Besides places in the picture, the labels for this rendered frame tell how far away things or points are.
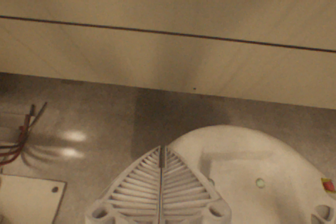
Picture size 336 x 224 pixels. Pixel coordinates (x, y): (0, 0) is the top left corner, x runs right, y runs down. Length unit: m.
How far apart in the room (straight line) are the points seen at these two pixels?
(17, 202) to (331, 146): 1.71
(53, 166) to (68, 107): 0.34
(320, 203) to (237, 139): 0.26
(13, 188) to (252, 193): 1.06
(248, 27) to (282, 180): 0.44
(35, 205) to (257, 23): 1.09
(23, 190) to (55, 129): 0.32
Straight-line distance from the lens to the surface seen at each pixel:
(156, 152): 0.17
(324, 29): 0.45
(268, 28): 0.40
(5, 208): 1.09
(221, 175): 0.50
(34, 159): 1.04
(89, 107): 0.95
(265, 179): 0.57
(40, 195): 0.98
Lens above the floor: 0.77
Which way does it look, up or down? 69 degrees down
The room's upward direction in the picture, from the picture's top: 4 degrees clockwise
